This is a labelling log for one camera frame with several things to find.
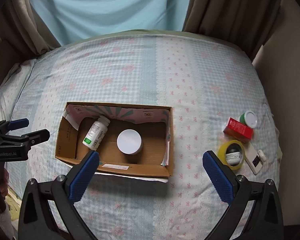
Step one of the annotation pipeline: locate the yellow tape roll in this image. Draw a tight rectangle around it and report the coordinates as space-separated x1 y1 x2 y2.
217 140 245 171

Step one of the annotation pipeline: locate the small black lidded jar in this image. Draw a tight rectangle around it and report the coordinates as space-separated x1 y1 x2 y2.
225 144 242 166

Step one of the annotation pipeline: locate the white earbuds case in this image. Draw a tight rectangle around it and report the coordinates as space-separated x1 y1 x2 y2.
257 150 267 163

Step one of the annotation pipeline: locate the red cosmetic box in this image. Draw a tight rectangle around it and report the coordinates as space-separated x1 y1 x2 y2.
223 118 254 143

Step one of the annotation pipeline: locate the left hand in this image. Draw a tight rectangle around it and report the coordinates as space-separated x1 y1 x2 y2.
0 168 10 198

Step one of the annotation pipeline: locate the white pillow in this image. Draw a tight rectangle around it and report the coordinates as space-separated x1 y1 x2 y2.
0 59 37 121

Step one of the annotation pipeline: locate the white pill bottle green label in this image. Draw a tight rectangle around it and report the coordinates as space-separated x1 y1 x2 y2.
82 115 110 151

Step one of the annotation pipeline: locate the white round lidded jar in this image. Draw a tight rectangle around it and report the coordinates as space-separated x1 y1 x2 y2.
116 129 142 155

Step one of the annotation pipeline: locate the brown cardboard box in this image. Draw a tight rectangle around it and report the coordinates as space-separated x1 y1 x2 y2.
55 102 174 180

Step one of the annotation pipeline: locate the green jar white lid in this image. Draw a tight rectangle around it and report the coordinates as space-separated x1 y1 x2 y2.
239 110 257 129

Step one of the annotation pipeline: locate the brown curtain left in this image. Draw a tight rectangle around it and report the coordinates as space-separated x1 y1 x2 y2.
0 0 61 58

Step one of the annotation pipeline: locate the brown curtain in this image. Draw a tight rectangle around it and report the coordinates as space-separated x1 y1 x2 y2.
183 0 281 60
0 0 61 58

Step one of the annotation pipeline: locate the light blue curtain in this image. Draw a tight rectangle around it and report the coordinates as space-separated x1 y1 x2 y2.
30 0 189 46

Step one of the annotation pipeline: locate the blue pink patterned bedsheet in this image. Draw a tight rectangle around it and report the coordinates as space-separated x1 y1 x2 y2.
7 35 279 239

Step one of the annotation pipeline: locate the green blanket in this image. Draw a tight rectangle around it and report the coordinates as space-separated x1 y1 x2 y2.
85 29 225 43

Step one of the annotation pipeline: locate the brown curtain right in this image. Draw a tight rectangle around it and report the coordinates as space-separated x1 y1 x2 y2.
183 0 281 60

